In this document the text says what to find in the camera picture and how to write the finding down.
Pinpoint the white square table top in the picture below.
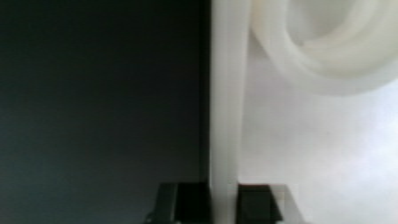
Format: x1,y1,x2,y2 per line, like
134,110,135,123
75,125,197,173
210,0,398,224

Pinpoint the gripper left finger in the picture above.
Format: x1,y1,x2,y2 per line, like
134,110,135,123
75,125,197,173
142,182,212,224

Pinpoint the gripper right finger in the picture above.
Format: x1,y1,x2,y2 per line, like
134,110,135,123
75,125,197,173
237,184,304,224

